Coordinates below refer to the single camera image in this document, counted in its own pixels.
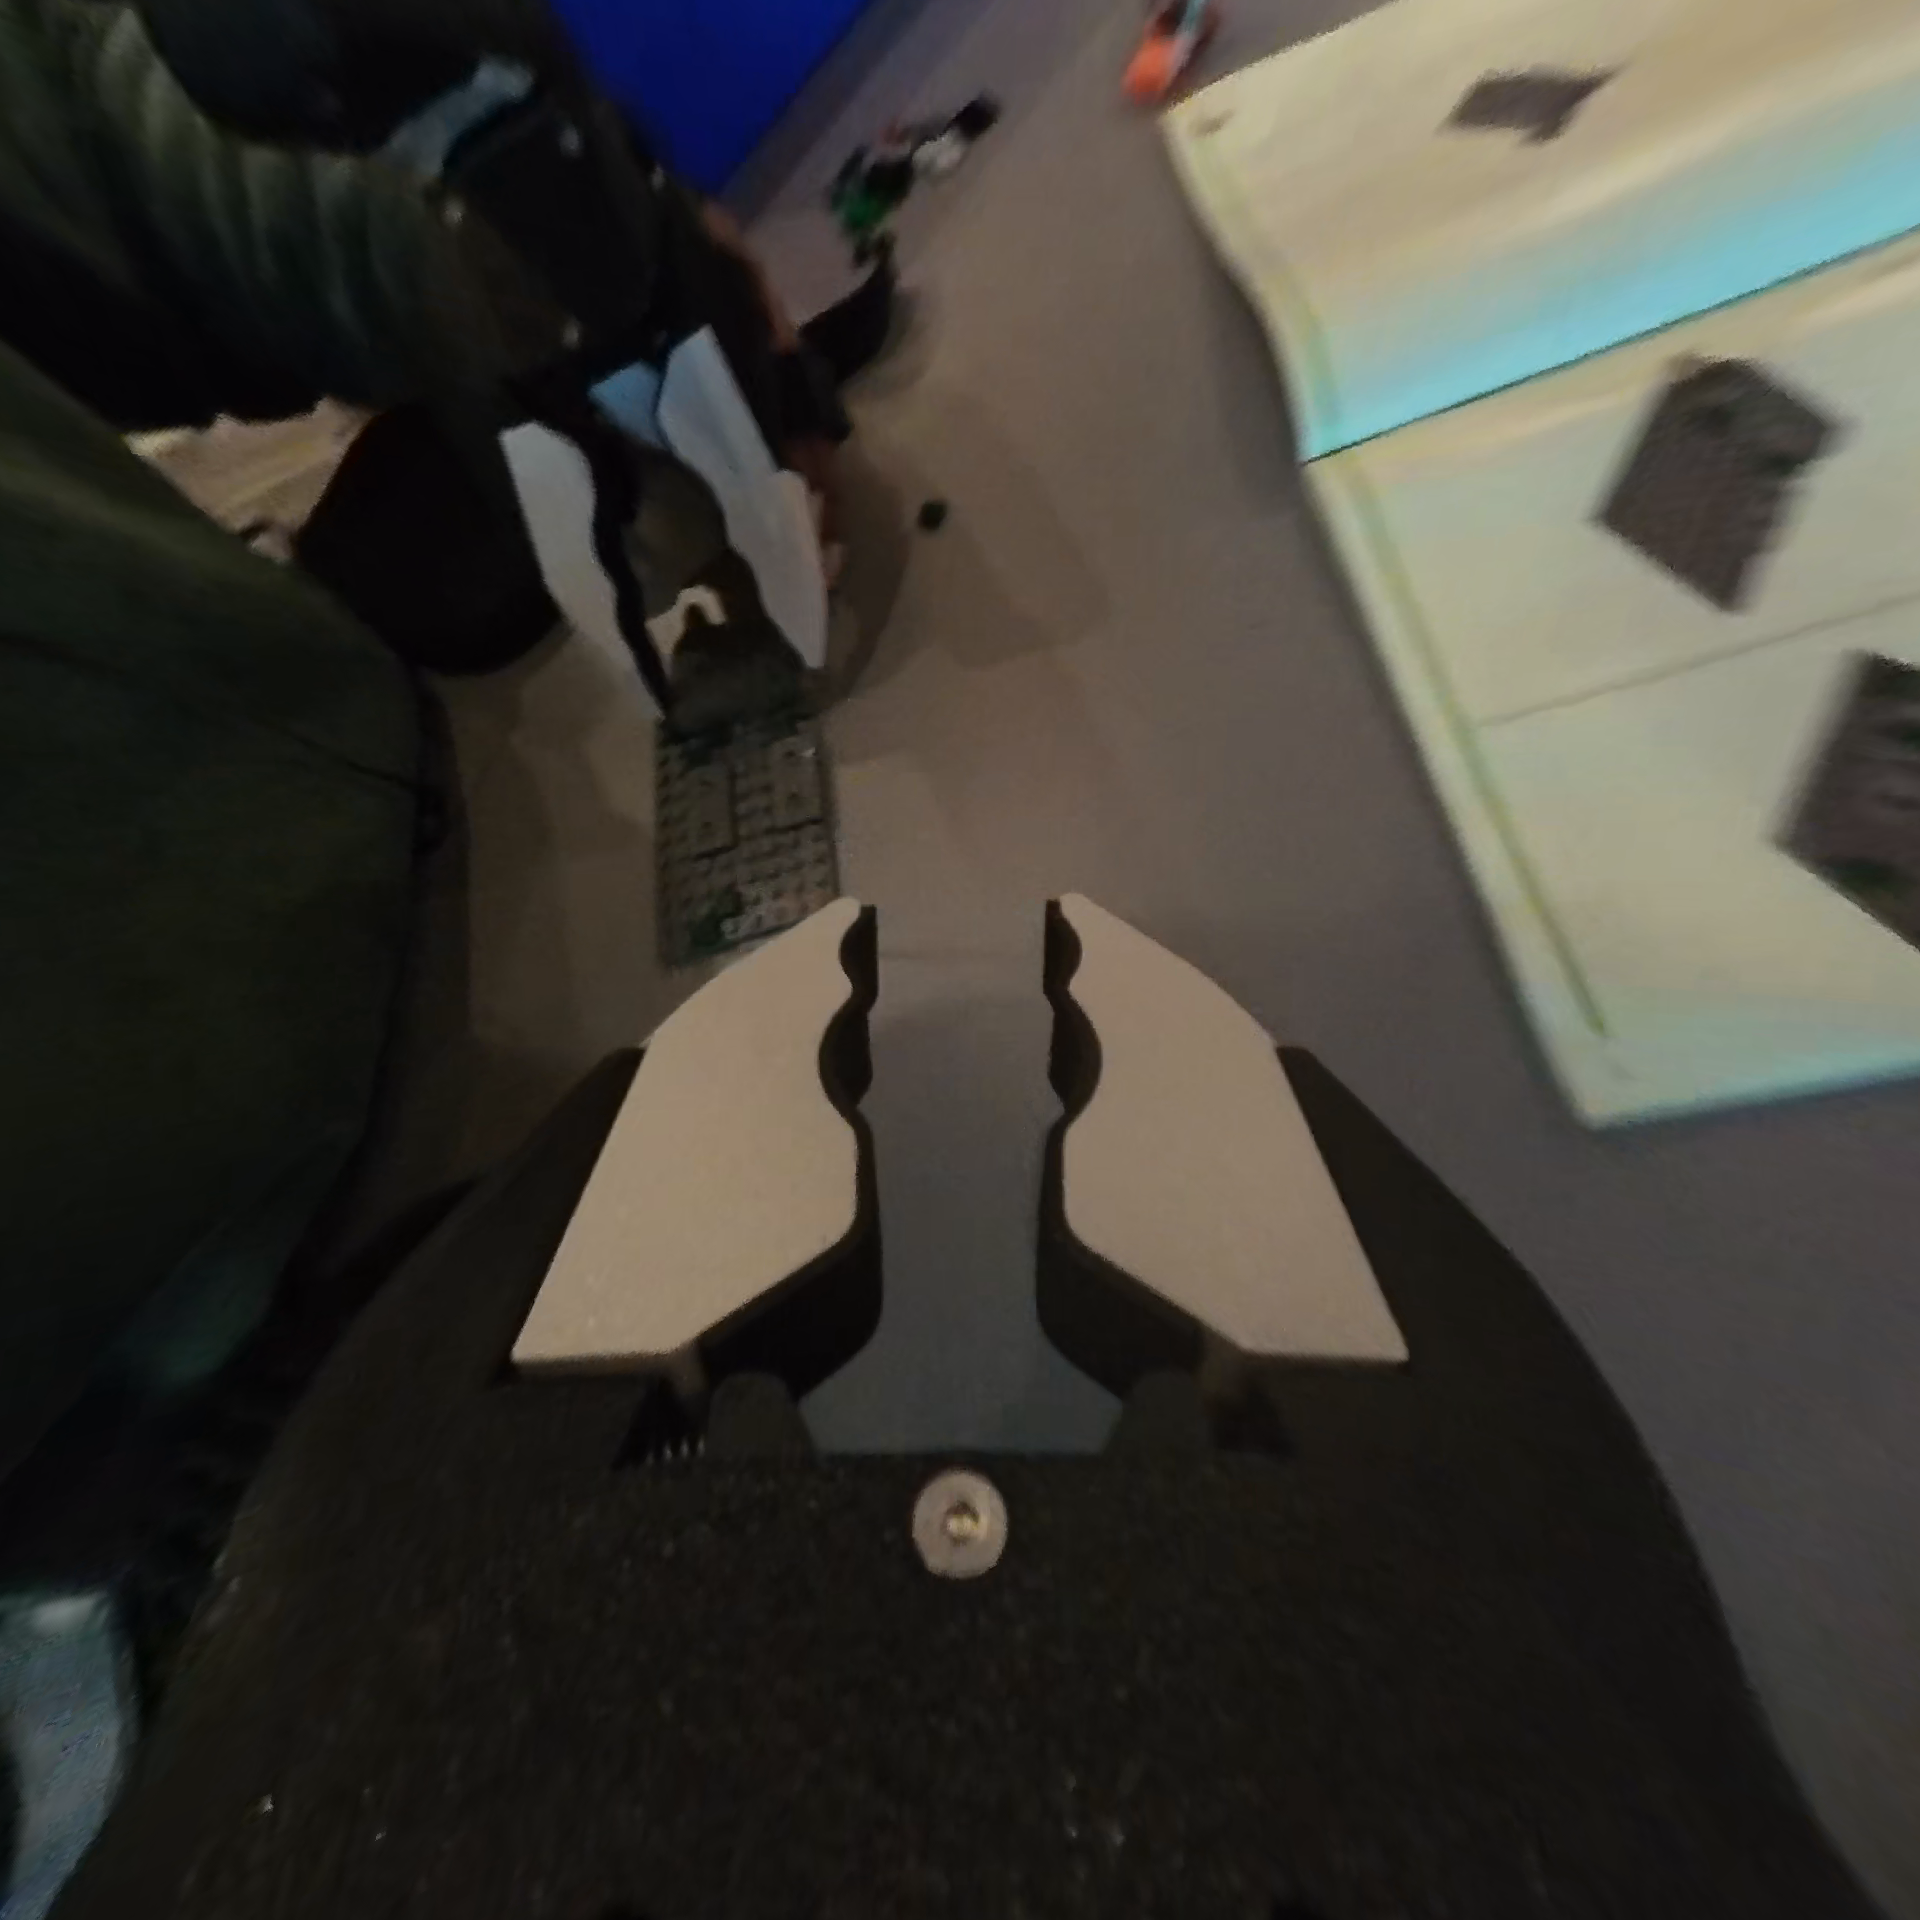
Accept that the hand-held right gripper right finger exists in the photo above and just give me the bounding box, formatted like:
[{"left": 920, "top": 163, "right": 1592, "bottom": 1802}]
[{"left": 1033, "top": 895, "right": 1414, "bottom": 1420}]

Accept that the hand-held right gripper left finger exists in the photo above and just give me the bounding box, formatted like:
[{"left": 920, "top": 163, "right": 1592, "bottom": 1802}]
[{"left": 510, "top": 898, "right": 888, "bottom": 1404}]

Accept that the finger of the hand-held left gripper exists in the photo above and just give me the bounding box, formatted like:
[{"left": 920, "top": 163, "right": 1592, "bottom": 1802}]
[
  {"left": 659, "top": 330, "right": 832, "bottom": 669},
  {"left": 496, "top": 424, "right": 671, "bottom": 732}
]

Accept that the grey toy brick baseplate build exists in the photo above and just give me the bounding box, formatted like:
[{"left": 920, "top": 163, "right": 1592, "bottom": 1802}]
[{"left": 655, "top": 603, "right": 842, "bottom": 964}]

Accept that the person's left forearm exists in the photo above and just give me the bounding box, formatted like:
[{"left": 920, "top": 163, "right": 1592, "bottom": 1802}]
[{"left": 0, "top": 0, "right": 600, "bottom": 436}]

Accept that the grey desk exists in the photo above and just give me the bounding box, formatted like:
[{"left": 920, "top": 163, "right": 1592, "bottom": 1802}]
[{"left": 127, "top": 0, "right": 1920, "bottom": 1846}]

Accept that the person's left hand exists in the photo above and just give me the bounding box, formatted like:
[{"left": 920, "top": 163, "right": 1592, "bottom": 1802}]
[{"left": 698, "top": 201, "right": 853, "bottom": 585}]

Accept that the blue plastic bin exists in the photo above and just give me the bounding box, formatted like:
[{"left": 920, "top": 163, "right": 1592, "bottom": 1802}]
[{"left": 544, "top": 0, "right": 905, "bottom": 197}]

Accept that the pile of small toy bricks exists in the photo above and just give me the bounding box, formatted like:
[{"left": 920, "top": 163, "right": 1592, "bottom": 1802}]
[{"left": 832, "top": 96, "right": 1002, "bottom": 241}]

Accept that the person's dark green sweatshirt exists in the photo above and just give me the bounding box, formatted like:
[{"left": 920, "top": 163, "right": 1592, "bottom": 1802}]
[{"left": 0, "top": 344, "right": 467, "bottom": 1590}]

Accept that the orange toy brick vehicle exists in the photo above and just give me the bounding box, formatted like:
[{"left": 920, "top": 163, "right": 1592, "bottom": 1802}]
[{"left": 1125, "top": 0, "right": 1220, "bottom": 105}]

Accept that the open instruction booklet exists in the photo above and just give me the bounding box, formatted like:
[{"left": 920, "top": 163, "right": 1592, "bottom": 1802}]
[{"left": 1163, "top": 0, "right": 1920, "bottom": 1130}]

